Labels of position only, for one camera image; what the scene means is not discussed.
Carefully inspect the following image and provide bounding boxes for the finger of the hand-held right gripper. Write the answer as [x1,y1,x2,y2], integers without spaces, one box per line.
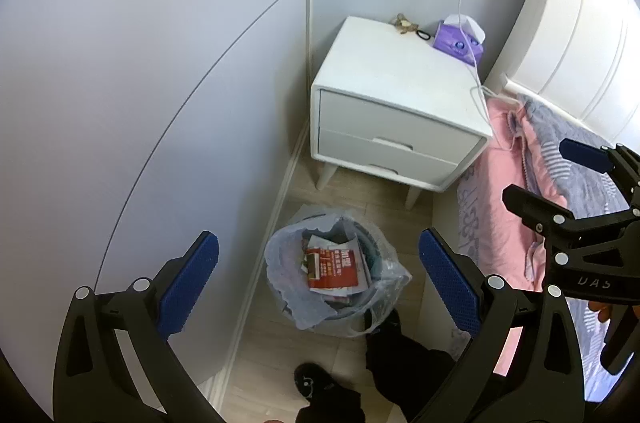
[559,138,640,209]
[501,183,640,254]

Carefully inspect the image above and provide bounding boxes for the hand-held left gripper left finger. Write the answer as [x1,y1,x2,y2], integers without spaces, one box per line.
[52,230,221,423]

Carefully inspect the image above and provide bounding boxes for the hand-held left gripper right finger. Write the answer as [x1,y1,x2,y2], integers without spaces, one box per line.
[415,227,587,423]

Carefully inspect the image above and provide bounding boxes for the trash bin with clear liner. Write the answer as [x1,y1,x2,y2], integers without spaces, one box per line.
[264,208,413,338]

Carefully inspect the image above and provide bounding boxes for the red printed leaflet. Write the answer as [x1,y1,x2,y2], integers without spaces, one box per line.
[306,247,369,291]

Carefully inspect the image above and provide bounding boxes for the person's right hand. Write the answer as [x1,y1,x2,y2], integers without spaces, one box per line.
[588,300,615,325]

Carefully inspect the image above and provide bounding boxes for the pink blanket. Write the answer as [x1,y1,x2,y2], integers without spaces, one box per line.
[456,97,568,378]

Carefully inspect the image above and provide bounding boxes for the black slipper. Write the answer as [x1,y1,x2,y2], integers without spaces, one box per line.
[294,363,337,400]
[365,308,402,340]

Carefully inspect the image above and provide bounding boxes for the person's right leg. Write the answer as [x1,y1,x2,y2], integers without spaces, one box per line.
[364,333,468,423]

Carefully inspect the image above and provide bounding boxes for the person's leg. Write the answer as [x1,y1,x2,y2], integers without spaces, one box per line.
[295,387,367,423]
[364,333,468,423]

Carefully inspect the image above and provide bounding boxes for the white bed headboard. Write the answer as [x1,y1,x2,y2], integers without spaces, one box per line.
[499,0,640,144]

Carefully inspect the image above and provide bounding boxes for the white nightstand drawer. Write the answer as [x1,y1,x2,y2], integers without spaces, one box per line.
[316,128,458,190]
[318,89,485,165]

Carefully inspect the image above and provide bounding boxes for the purple tissue box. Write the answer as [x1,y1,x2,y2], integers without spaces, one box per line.
[432,14,487,60]

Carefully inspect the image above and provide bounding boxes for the person's left leg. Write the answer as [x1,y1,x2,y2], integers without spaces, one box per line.
[295,387,367,423]

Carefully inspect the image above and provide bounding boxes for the white nightstand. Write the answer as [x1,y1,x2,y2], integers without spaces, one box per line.
[310,16,496,211]

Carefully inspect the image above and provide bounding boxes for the white wardrobe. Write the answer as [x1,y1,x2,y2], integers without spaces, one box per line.
[0,0,313,419]

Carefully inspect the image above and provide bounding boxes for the small brown toy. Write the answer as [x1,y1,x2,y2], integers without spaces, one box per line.
[391,13,418,36]

